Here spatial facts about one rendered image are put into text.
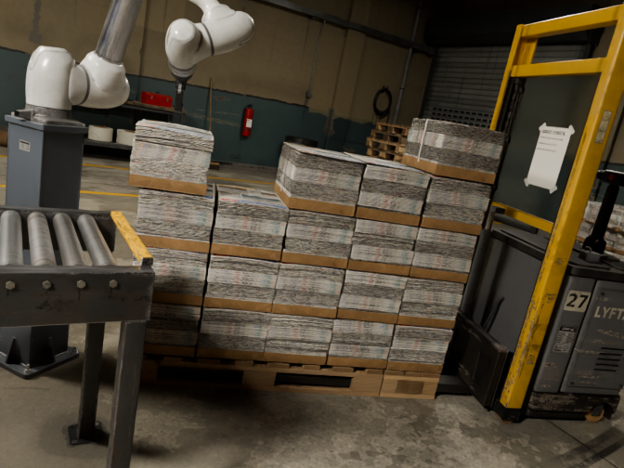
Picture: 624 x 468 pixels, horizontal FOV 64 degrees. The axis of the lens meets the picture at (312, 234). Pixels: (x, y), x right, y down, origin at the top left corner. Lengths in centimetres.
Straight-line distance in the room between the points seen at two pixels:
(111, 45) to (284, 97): 741
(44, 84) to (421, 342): 188
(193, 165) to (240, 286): 53
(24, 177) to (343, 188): 122
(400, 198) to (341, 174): 28
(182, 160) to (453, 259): 124
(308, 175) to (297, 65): 760
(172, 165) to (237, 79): 717
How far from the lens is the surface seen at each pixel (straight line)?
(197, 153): 195
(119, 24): 217
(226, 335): 218
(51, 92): 211
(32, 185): 214
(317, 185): 202
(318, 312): 219
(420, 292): 231
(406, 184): 214
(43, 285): 117
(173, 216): 200
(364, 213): 210
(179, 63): 169
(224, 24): 169
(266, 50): 929
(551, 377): 267
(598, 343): 274
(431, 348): 247
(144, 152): 196
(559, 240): 234
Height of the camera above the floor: 122
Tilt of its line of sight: 13 degrees down
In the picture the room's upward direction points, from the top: 11 degrees clockwise
